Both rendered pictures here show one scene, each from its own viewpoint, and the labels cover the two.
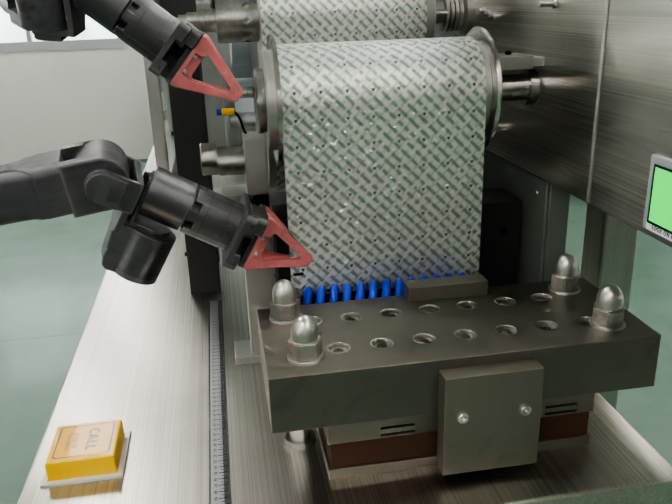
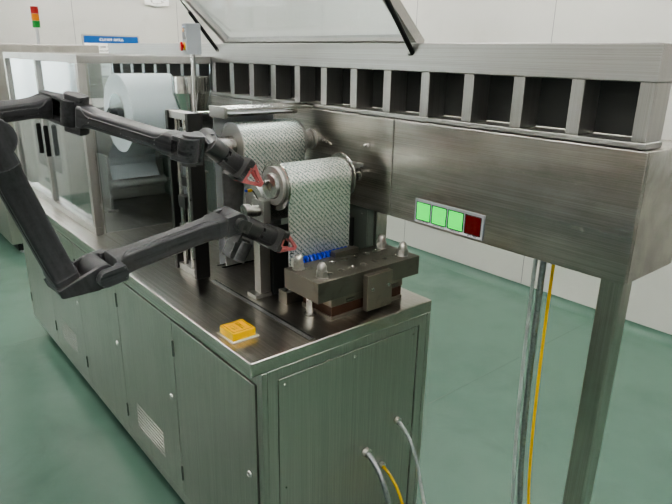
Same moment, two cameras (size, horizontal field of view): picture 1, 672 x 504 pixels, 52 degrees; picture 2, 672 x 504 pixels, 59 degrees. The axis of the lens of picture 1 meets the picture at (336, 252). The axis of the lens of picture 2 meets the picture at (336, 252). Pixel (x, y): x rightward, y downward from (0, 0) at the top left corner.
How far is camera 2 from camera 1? 111 cm
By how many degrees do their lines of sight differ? 29
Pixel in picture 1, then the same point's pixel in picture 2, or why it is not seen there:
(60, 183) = (226, 224)
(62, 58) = not seen: outside the picture
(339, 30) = (273, 151)
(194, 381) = (245, 307)
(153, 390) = (232, 312)
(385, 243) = (319, 237)
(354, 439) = (338, 304)
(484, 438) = (377, 296)
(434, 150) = (335, 200)
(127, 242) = (239, 246)
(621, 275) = not seen: hidden behind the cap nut
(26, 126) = not seen: outside the picture
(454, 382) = (370, 277)
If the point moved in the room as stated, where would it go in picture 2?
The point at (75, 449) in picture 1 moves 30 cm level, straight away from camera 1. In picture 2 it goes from (238, 328) to (163, 301)
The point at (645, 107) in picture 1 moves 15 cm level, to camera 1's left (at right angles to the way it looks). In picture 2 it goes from (410, 183) to (369, 188)
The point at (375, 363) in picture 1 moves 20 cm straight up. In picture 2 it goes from (345, 275) to (347, 206)
